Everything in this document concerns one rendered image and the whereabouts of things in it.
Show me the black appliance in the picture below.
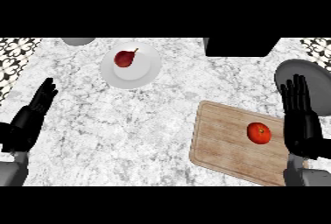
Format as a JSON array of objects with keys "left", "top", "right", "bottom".
[{"left": 202, "top": 37, "right": 282, "bottom": 58}]

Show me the grey round object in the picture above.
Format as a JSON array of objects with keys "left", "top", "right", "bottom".
[{"left": 59, "top": 37, "right": 97, "bottom": 47}]

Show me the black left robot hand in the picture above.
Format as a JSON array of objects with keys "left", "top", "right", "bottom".
[{"left": 0, "top": 77, "right": 59, "bottom": 154}]

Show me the grey pan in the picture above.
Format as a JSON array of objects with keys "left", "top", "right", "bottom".
[{"left": 273, "top": 59, "right": 331, "bottom": 117}]

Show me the wooden cutting board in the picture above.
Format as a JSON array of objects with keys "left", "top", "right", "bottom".
[{"left": 189, "top": 100, "right": 310, "bottom": 187}]

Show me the white plate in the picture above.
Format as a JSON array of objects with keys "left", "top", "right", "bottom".
[{"left": 97, "top": 41, "right": 162, "bottom": 90}]

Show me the dark red pear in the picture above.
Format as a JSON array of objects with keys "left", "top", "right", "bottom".
[{"left": 112, "top": 47, "right": 140, "bottom": 68}]

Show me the red tomato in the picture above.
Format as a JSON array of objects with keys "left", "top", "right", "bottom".
[{"left": 245, "top": 122, "right": 273, "bottom": 145}]

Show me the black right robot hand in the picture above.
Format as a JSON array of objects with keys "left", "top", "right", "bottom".
[{"left": 279, "top": 73, "right": 331, "bottom": 160}]

